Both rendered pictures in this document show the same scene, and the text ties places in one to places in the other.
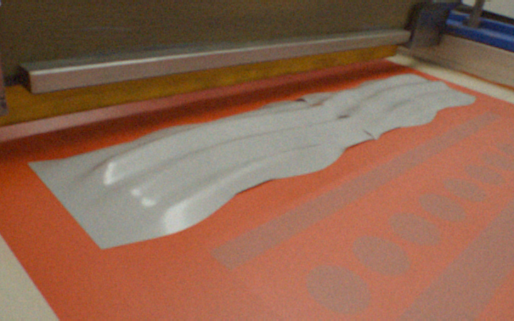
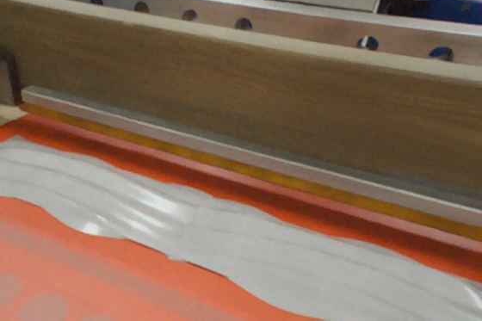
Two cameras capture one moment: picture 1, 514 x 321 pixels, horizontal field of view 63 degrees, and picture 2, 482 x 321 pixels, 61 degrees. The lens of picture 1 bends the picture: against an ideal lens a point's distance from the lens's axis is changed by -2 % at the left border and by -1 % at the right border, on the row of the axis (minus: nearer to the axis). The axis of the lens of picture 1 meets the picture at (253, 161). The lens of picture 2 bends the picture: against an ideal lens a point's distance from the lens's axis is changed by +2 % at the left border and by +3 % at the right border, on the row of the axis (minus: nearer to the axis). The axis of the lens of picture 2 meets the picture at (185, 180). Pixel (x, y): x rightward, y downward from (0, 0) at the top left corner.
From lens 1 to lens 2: 0.31 m
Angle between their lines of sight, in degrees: 60
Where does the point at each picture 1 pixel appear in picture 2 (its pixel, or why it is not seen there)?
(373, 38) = (387, 191)
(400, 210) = (26, 280)
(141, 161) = (26, 157)
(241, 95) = (190, 171)
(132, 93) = (104, 129)
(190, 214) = not seen: outside the picture
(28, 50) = (34, 79)
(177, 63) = (100, 116)
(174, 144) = (53, 161)
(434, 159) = (158, 310)
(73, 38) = (54, 80)
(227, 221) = not seen: outside the picture
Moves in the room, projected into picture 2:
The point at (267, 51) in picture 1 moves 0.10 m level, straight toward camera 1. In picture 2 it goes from (184, 138) to (31, 151)
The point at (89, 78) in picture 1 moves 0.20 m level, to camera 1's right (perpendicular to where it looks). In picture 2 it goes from (47, 104) to (54, 300)
